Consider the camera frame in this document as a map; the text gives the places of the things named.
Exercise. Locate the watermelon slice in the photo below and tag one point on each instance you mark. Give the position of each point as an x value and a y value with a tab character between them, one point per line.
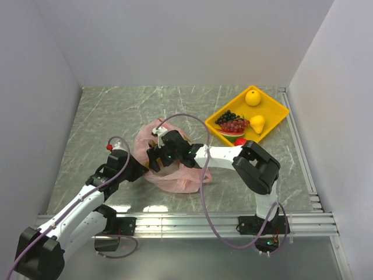
231	136

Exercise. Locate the red strawberry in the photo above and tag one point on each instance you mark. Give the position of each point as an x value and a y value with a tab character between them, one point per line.
240	141

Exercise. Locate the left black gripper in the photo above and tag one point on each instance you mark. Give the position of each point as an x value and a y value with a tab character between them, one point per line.
139	170

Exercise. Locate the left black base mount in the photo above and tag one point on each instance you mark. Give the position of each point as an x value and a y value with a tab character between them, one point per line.
116	230

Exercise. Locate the dark purple grape bunch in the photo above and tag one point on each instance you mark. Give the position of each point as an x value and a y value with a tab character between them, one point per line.
227	116

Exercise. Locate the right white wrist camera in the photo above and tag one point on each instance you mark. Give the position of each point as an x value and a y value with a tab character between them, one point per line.
159	133

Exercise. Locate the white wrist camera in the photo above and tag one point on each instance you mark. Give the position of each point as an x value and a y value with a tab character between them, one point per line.
116	146
159	133

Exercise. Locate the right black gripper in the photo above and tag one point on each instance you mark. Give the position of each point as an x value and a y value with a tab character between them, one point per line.
154	153

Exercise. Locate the yellow apple with stem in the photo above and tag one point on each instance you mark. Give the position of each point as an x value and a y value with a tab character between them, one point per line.
252	98

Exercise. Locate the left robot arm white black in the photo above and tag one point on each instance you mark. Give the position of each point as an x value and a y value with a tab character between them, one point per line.
42	253

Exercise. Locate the yellow pear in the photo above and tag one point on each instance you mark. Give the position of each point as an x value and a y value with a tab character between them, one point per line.
257	123

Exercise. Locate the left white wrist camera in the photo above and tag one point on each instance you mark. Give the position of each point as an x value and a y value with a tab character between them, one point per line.
116	146

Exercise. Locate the red grape bunch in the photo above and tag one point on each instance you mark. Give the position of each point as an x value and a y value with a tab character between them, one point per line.
235	126

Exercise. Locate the pink plastic bag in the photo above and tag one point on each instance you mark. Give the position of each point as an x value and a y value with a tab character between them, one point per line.
175	178

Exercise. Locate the yellow plastic tray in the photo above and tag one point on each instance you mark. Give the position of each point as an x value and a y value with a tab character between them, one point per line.
273	112

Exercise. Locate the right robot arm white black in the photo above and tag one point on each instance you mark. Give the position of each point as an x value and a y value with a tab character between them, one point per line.
256	168

